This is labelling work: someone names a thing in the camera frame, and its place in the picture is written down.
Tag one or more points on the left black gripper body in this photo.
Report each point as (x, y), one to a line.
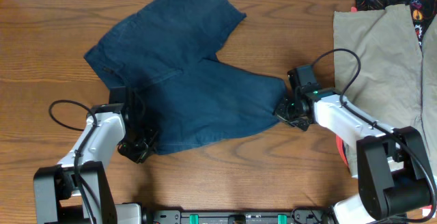
(137, 147)

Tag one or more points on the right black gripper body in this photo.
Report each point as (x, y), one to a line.
(288, 113)

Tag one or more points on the navy blue shorts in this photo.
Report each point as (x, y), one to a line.
(166, 54)

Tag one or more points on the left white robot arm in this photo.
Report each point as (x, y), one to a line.
(76, 189)

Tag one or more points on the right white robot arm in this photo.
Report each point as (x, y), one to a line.
(393, 171)

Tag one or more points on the red garment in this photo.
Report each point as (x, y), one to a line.
(341, 149)

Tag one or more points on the khaki beige shorts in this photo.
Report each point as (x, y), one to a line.
(392, 78)

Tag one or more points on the black patterned garment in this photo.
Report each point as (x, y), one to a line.
(421, 11)

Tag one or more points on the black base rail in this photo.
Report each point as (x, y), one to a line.
(299, 215)

